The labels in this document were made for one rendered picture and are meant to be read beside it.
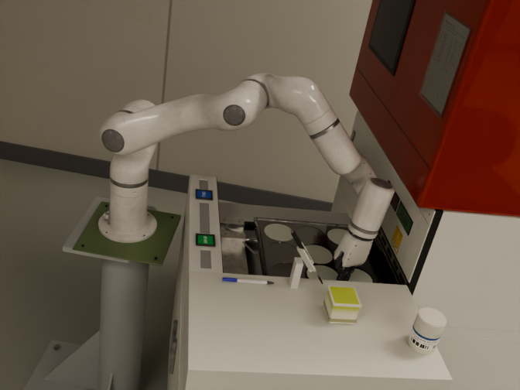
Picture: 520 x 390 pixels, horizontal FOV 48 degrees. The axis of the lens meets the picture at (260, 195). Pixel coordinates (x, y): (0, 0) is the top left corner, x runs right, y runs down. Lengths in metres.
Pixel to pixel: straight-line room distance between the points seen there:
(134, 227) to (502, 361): 1.26
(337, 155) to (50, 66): 2.51
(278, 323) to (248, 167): 2.30
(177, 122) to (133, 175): 0.26
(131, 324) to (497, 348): 1.22
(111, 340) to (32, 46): 2.09
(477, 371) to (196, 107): 1.23
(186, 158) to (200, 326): 2.39
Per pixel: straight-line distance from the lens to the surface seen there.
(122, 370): 2.34
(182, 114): 1.66
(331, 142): 1.56
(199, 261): 1.66
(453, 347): 1.99
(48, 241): 3.37
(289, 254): 1.85
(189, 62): 3.52
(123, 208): 1.90
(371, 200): 1.62
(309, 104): 1.53
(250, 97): 1.55
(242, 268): 1.79
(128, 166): 1.83
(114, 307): 2.13
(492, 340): 2.02
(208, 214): 1.87
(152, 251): 1.90
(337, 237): 1.99
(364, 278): 1.84
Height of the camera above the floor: 1.95
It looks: 30 degrees down
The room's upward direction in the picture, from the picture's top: 11 degrees clockwise
